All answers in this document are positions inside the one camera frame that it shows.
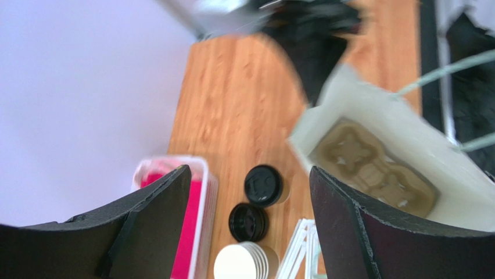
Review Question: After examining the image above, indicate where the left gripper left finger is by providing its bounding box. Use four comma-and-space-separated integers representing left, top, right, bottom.
1, 165, 192, 278

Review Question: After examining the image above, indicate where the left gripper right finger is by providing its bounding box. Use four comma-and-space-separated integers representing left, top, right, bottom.
309, 166, 494, 278

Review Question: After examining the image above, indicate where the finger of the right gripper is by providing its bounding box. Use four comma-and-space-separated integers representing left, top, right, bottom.
263, 1, 363, 106

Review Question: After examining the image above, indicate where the single paper cup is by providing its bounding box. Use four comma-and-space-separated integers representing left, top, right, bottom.
277, 178, 290, 204

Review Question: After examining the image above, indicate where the single black lid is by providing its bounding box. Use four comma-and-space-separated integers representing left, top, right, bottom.
244, 164, 284, 208

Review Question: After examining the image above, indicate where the green paper gift bag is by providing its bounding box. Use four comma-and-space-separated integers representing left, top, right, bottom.
288, 63, 494, 231

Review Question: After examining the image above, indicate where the white wrapped straw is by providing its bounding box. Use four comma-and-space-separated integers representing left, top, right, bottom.
289, 219, 317, 278
304, 220, 321, 279
275, 219, 308, 279

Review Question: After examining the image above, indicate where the white plastic basket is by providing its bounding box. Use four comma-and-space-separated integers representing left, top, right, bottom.
131, 155, 218, 278

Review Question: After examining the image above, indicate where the stack of black lids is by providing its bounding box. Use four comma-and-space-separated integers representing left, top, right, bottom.
228, 203, 270, 242

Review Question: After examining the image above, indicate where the stack of paper cups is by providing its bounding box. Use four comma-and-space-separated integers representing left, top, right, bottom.
213, 242, 279, 279

